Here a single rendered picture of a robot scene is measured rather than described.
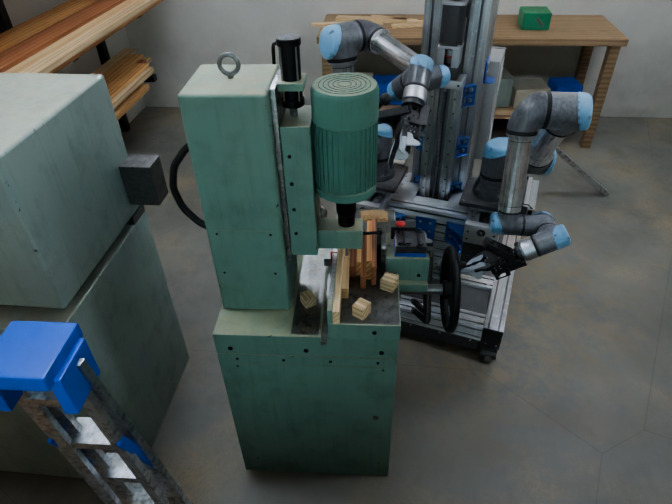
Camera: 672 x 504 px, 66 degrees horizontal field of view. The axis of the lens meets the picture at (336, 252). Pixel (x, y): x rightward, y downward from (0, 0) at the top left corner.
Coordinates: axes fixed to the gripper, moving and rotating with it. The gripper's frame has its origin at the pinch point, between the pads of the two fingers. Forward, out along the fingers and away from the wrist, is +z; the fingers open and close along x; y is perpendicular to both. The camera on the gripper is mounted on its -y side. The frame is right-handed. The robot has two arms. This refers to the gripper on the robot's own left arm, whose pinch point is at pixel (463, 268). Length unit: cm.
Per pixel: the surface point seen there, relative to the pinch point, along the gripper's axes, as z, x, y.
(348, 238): 22.1, -14.9, -40.4
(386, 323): 19.1, -36.4, -22.5
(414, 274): 11.3, -14.2, -17.4
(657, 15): -166, 309, 93
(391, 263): 15.6, -14.2, -25.0
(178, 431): 139, -18, 12
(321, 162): 15, -17, -67
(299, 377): 58, -34, -11
